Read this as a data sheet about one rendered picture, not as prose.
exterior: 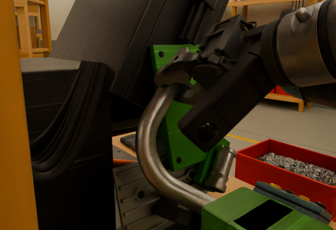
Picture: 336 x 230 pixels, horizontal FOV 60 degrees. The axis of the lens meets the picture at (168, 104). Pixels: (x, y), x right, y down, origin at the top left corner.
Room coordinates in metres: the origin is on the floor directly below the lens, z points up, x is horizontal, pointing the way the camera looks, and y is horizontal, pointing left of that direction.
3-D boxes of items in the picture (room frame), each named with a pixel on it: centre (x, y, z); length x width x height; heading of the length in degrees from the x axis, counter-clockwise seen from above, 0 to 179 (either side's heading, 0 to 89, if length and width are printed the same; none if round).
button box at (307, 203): (0.58, -0.27, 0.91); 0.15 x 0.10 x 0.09; 39
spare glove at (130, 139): (0.99, 0.09, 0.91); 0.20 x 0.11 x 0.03; 49
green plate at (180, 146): (0.52, -0.01, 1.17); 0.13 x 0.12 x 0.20; 39
